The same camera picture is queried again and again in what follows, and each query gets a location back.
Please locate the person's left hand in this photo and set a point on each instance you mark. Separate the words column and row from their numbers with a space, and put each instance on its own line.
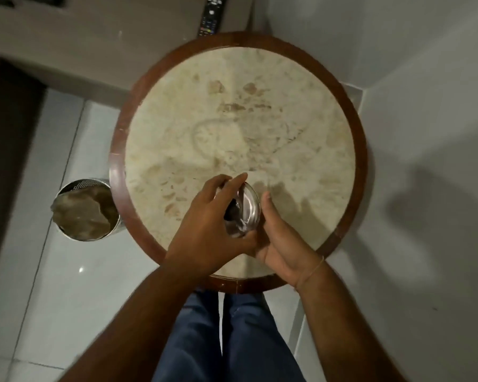
column 201, row 238

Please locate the person's right hand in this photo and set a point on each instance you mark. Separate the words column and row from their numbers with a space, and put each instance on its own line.
column 287, row 254

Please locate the metal waste bin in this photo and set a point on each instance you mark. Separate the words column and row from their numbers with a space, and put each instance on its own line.
column 117, row 224

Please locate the person's right forearm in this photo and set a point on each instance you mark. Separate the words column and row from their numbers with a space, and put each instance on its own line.
column 342, row 334

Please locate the person's left forearm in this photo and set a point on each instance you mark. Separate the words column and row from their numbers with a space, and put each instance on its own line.
column 139, row 334

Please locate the person's blue jeans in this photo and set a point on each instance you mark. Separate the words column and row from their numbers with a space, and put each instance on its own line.
column 239, row 342

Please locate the round marble wooden-rimmed table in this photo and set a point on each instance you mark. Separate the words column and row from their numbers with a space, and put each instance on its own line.
column 243, row 115

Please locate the dark wooden furniture panel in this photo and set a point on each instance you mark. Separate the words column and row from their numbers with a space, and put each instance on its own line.
column 8, row 163

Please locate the light wooden desk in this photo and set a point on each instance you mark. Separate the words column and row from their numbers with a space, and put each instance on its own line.
column 103, row 47

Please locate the black remote control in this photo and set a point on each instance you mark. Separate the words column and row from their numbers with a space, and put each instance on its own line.
column 212, row 15

